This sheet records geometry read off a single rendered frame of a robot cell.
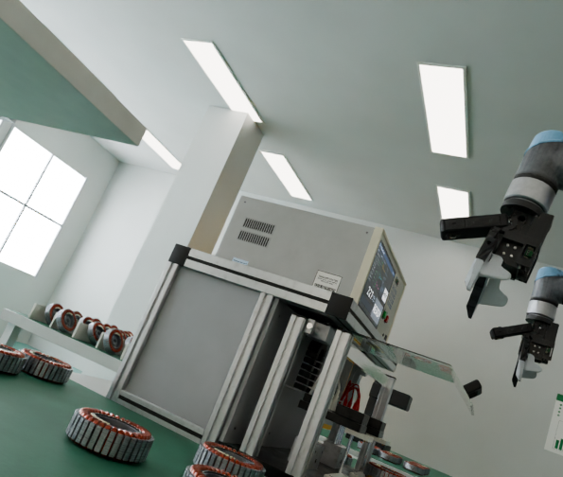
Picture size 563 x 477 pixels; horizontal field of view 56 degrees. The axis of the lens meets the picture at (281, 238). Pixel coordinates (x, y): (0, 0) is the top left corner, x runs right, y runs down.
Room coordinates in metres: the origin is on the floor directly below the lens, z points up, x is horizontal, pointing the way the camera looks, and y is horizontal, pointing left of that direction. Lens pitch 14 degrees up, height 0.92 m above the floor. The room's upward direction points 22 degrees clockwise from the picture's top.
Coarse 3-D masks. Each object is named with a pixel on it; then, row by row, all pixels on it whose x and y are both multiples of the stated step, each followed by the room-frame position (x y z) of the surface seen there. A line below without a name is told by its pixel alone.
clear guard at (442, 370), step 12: (324, 324) 1.13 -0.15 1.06; (360, 336) 1.09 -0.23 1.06; (360, 348) 1.30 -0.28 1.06; (372, 348) 1.20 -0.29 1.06; (384, 348) 1.12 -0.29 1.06; (396, 348) 1.05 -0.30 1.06; (396, 360) 1.23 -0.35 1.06; (408, 360) 1.15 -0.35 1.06; (420, 360) 1.07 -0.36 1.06; (432, 360) 1.02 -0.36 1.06; (432, 372) 1.19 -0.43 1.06; (444, 372) 1.11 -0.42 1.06; (456, 384) 1.12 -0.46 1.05; (468, 408) 1.15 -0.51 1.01
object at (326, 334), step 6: (318, 324) 1.13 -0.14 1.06; (324, 330) 1.12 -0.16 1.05; (330, 330) 1.13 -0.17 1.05; (312, 336) 1.13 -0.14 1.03; (318, 336) 1.13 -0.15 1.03; (324, 336) 1.12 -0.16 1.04; (330, 336) 1.14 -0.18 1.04; (318, 342) 1.18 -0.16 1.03; (324, 342) 1.14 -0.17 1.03; (330, 342) 1.15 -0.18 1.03
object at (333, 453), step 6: (324, 444) 1.43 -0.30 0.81; (330, 444) 1.42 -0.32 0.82; (336, 444) 1.43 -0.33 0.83; (324, 450) 1.43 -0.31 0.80; (330, 450) 1.42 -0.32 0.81; (336, 450) 1.41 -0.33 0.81; (342, 450) 1.42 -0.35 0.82; (324, 456) 1.43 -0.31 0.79; (330, 456) 1.42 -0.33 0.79; (336, 456) 1.41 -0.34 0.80; (342, 456) 1.44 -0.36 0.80; (324, 462) 1.42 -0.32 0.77; (330, 462) 1.42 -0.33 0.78; (336, 462) 1.41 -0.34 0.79
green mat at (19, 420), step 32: (0, 384) 0.91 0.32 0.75; (32, 384) 1.02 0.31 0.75; (64, 384) 1.16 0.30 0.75; (0, 416) 0.72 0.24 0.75; (32, 416) 0.78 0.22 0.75; (64, 416) 0.86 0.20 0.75; (128, 416) 1.08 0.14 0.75; (0, 448) 0.60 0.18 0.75; (32, 448) 0.65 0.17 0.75; (64, 448) 0.70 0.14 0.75; (160, 448) 0.92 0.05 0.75; (192, 448) 1.03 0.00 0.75
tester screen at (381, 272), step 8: (376, 256) 1.18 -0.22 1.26; (384, 256) 1.24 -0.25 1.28; (376, 264) 1.19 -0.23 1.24; (384, 264) 1.26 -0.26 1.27; (376, 272) 1.21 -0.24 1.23; (384, 272) 1.28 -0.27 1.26; (392, 272) 1.35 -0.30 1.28; (368, 280) 1.18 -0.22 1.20; (376, 280) 1.24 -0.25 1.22; (384, 280) 1.31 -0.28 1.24; (392, 280) 1.38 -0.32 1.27; (376, 288) 1.26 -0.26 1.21; (376, 296) 1.28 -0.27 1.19; (360, 304) 1.18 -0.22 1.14; (384, 304) 1.39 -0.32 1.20; (368, 312) 1.27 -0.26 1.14
